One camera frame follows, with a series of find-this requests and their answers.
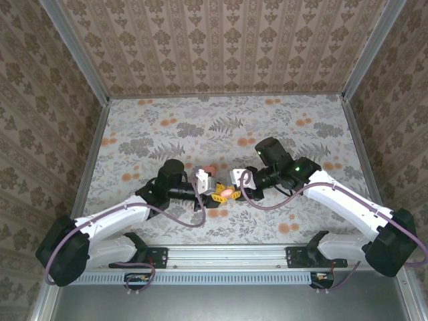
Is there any floral table covering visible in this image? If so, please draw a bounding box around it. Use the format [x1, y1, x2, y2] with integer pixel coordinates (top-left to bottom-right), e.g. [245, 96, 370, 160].
[72, 94, 385, 245]

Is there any grey metal sheet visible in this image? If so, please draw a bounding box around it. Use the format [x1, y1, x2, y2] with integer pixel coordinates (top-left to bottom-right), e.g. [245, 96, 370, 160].
[49, 284, 415, 321]

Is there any small black electronics board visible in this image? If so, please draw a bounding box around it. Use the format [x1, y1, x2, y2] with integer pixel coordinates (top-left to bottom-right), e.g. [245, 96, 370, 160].
[309, 271, 335, 290]
[124, 272, 151, 291]

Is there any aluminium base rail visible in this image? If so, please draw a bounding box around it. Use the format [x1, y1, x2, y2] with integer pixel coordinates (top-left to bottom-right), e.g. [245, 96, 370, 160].
[108, 245, 348, 271]

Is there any white slotted cable duct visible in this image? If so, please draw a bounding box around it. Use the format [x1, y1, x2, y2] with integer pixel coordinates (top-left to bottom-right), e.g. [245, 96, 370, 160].
[72, 271, 312, 286]

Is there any aluminium table side rail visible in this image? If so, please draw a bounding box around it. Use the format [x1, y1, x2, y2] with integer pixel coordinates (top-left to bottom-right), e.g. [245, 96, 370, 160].
[68, 100, 111, 221]
[340, 96, 391, 215]

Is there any aluminium frame post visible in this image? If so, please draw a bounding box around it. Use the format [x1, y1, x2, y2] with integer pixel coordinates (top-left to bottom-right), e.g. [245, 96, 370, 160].
[341, 0, 408, 101]
[39, 0, 111, 105]

